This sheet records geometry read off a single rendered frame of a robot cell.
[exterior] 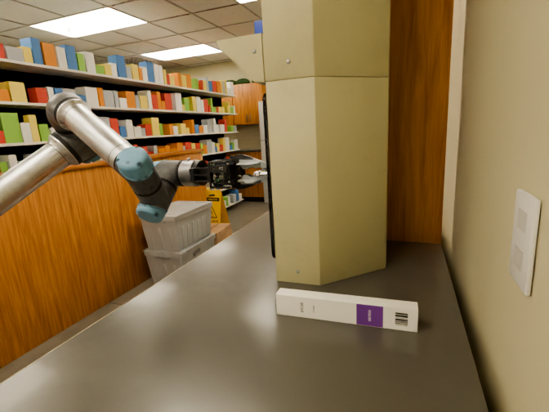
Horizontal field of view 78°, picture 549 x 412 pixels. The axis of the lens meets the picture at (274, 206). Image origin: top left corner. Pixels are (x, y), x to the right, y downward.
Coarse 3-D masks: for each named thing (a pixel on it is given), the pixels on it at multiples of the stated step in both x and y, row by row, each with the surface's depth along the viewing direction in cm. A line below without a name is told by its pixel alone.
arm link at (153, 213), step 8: (168, 184) 94; (160, 192) 88; (168, 192) 93; (144, 200) 88; (152, 200) 88; (160, 200) 90; (168, 200) 93; (136, 208) 90; (144, 208) 88; (152, 208) 89; (160, 208) 90; (144, 216) 91; (152, 216) 90; (160, 216) 90
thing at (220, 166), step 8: (200, 160) 94; (216, 160) 91; (224, 160) 93; (232, 160) 92; (192, 168) 91; (200, 168) 91; (208, 168) 89; (216, 168) 88; (224, 168) 88; (232, 168) 91; (192, 176) 91; (200, 176) 93; (208, 176) 89; (216, 176) 90; (224, 176) 89; (232, 176) 92; (240, 176) 94; (200, 184) 95; (216, 184) 91; (224, 184) 89; (232, 184) 94
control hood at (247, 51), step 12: (252, 36) 73; (228, 48) 76; (240, 48) 75; (252, 48) 74; (240, 60) 76; (252, 60) 75; (264, 60) 74; (252, 72) 75; (264, 72) 75; (264, 84) 79
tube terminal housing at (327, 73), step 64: (320, 0) 68; (384, 0) 74; (320, 64) 71; (384, 64) 77; (320, 128) 74; (384, 128) 81; (320, 192) 76; (384, 192) 84; (320, 256) 80; (384, 256) 88
